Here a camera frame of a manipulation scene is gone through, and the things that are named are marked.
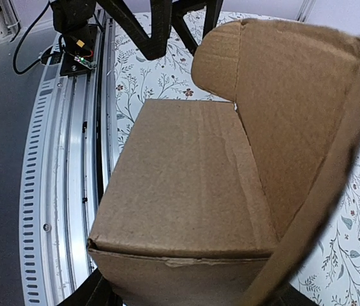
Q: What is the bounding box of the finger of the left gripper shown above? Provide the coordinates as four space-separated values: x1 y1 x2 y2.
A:
170 0 225 57
97 0 172 61

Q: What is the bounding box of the right aluminium frame post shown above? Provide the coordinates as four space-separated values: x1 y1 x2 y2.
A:
296 0 316 22

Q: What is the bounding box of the brown cardboard box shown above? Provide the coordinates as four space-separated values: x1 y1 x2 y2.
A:
88 18 360 305

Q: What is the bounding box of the front aluminium rail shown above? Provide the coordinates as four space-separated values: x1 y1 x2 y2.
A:
19 9 114 305

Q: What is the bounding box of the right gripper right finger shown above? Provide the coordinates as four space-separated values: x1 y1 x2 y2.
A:
269 283 317 306

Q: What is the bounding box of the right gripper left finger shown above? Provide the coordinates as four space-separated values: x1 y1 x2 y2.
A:
58 269 123 306

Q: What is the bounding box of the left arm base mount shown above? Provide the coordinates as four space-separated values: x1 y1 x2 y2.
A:
50 0 97 77

